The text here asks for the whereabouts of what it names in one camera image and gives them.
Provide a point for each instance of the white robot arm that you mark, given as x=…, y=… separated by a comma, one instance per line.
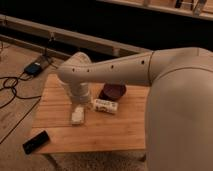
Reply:
x=179, y=107

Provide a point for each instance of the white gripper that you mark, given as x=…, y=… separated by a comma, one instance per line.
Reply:
x=79, y=93

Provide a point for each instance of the dark brown ceramic bowl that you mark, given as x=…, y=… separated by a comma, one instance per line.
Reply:
x=112, y=92

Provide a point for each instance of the black remote control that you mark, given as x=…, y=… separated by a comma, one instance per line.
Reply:
x=36, y=142

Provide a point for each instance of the dark power adapter box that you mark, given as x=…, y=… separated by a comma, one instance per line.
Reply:
x=33, y=69

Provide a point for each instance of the white lying bottle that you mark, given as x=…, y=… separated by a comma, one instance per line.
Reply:
x=105, y=106

